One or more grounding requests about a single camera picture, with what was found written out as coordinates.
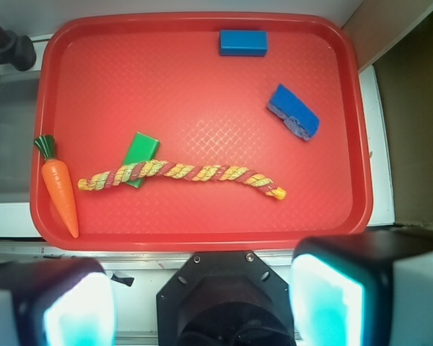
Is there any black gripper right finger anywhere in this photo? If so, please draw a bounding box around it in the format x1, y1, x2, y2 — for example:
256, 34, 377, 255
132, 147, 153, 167
289, 230, 433, 345

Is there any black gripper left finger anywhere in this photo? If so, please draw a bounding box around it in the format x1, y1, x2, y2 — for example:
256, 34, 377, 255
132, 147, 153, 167
0, 258, 117, 345

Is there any orange toy carrot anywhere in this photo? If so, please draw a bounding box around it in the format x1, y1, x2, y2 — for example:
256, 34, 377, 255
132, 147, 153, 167
33, 135, 79, 239

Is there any green rectangular block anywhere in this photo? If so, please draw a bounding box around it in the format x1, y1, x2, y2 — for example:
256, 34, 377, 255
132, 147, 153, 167
121, 132, 161, 189

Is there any red plastic tray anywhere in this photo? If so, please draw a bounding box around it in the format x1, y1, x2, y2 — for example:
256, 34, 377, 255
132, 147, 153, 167
30, 13, 372, 252

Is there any blue sponge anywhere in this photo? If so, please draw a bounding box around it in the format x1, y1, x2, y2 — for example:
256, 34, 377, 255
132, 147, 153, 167
267, 84, 320, 141

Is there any metal sink basin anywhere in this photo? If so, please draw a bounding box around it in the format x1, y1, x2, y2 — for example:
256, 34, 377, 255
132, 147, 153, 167
0, 72, 40, 203

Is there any blue rectangular block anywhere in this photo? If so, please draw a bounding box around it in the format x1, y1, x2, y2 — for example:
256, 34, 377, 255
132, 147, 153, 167
219, 30, 268, 57

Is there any multicolored twisted rope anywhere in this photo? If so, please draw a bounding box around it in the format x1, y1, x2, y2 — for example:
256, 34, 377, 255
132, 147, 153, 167
77, 160, 287, 201

